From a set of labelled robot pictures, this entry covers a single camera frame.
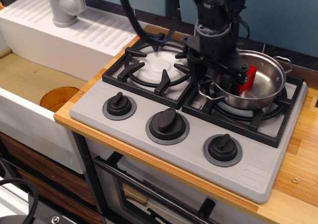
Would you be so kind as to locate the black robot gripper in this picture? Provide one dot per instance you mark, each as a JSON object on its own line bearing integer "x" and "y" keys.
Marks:
{"x": 218, "y": 53}

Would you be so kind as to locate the red wooden cube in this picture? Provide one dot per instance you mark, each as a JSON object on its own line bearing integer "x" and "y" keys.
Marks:
{"x": 240, "y": 88}

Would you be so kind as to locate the stainless steel pan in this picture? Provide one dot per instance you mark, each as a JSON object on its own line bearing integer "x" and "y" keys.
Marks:
{"x": 269, "y": 80}

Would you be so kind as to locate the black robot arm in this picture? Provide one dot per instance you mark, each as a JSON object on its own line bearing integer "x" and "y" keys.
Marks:
{"x": 218, "y": 17}

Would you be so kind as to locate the black middle stove knob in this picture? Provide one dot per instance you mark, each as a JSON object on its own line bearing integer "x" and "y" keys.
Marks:
{"x": 167, "y": 127}

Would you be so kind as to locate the black stove knob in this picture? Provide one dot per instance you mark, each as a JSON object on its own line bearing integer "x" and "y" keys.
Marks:
{"x": 167, "y": 127}
{"x": 222, "y": 150}
{"x": 119, "y": 107}

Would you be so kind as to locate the black right stove knob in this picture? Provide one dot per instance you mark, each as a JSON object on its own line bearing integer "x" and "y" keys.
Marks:
{"x": 222, "y": 150}

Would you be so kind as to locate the grey toy stove top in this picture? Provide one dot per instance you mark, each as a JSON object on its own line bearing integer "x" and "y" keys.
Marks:
{"x": 253, "y": 177}

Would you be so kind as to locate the black left stove knob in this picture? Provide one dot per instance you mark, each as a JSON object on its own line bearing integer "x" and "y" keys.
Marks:
{"x": 119, "y": 107}

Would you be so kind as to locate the black left burner grate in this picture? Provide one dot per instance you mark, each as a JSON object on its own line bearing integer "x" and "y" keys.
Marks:
{"x": 155, "y": 77}

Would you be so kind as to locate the black burner grate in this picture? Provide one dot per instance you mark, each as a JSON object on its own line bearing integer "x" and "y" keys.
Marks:
{"x": 267, "y": 125}
{"x": 155, "y": 77}

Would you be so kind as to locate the black right burner grate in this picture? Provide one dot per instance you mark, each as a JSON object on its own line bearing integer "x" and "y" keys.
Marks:
{"x": 267, "y": 125}

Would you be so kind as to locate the toy oven door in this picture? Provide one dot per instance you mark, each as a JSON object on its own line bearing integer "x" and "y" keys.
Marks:
{"x": 148, "y": 211}

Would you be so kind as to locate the orange plastic plate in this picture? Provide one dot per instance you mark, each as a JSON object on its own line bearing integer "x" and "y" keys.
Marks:
{"x": 56, "y": 98}

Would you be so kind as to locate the grey toy faucet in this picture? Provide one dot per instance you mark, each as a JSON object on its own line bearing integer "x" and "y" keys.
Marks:
{"x": 65, "y": 12}

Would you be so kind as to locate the white toy sink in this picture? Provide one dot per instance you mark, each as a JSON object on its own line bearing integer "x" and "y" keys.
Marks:
{"x": 37, "y": 57}

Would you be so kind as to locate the wooden drawer front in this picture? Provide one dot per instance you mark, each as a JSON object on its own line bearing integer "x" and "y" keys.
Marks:
{"x": 57, "y": 186}

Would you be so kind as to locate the black oven door handle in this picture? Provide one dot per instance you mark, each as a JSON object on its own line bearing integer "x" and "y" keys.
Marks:
{"x": 201, "y": 217}

